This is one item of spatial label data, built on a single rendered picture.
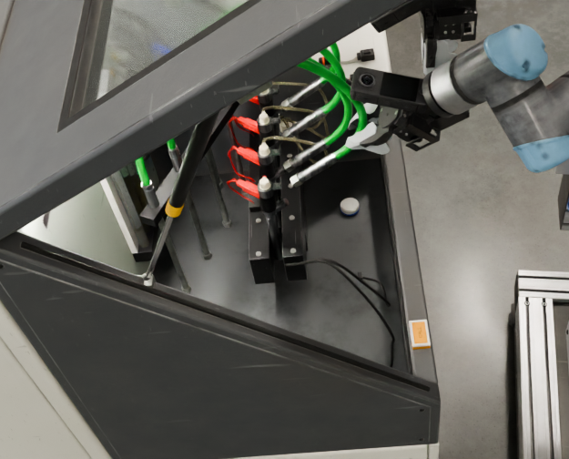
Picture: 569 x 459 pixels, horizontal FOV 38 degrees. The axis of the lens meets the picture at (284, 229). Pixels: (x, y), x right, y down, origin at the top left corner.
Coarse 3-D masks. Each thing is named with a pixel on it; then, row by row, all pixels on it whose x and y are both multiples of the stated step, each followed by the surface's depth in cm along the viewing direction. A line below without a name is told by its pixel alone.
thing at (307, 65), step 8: (304, 64) 121; (312, 64) 122; (312, 72) 123; (320, 72) 123; (328, 72) 123; (328, 80) 124; (336, 80) 124; (344, 88) 125; (360, 104) 128; (360, 112) 129; (360, 120) 131; (360, 128) 132; (336, 152) 137; (344, 152) 136; (136, 160) 137; (144, 168) 139; (144, 176) 140; (144, 184) 141; (152, 184) 143
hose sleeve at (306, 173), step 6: (330, 156) 137; (318, 162) 139; (324, 162) 138; (330, 162) 138; (306, 168) 140; (312, 168) 139; (318, 168) 139; (324, 168) 139; (300, 174) 141; (306, 174) 140; (312, 174) 140; (300, 180) 141
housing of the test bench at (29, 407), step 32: (0, 0) 121; (0, 32) 116; (0, 320) 110; (0, 352) 117; (32, 352) 118; (0, 384) 125; (32, 384) 125; (0, 416) 133; (32, 416) 133; (64, 416) 133; (0, 448) 143; (32, 448) 143; (64, 448) 143; (96, 448) 143
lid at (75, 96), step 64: (64, 0) 109; (128, 0) 101; (192, 0) 90; (256, 0) 78; (320, 0) 71; (384, 0) 69; (0, 64) 112; (64, 64) 99; (128, 64) 92; (192, 64) 79; (256, 64) 74; (0, 128) 101; (64, 128) 90; (128, 128) 81; (0, 192) 92; (64, 192) 88
